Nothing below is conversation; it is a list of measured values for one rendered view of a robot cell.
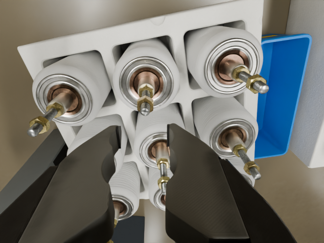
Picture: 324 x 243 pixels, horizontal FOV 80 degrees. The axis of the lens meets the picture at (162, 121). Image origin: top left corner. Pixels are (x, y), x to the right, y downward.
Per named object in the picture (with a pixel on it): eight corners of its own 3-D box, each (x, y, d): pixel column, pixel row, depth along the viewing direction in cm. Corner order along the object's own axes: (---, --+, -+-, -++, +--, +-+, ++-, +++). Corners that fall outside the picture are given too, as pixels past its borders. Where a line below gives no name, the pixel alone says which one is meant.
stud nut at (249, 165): (253, 171, 27) (256, 176, 26) (241, 170, 27) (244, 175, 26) (259, 161, 26) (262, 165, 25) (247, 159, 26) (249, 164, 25)
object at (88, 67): (89, 95, 46) (57, 137, 31) (65, 57, 42) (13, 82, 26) (125, 80, 45) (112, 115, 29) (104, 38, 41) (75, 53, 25)
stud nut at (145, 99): (133, 105, 21) (133, 108, 20) (141, 92, 21) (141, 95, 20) (149, 113, 22) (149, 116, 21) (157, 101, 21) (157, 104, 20)
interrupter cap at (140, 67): (113, 99, 28) (113, 100, 28) (128, 47, 25) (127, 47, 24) (162, 114, 30) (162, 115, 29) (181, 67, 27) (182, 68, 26)
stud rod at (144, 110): (141, 88, 26) (138, 113, 19) (145, 82, 26) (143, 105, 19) (147, 92, 26) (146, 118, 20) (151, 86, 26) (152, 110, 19)
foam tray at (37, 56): (227, 140, 63) (253, 182, 48) (111, 161, 65) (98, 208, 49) (224, 2, 45) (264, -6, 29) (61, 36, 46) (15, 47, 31)
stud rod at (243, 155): (236, 145, 31) (259, 181, 25) (231, 145, 31) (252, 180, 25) (238, 141, 31) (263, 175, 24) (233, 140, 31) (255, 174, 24)
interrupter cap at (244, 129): (249, 153, 34) (251, 155, 34) (207, 156, 34) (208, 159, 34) (257, 115, 31) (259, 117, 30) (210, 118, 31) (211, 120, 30)
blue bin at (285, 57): (264, 131, 62) (287, 155, 52) (230, 136, 63) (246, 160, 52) (278, 28, 48) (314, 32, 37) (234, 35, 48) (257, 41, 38)
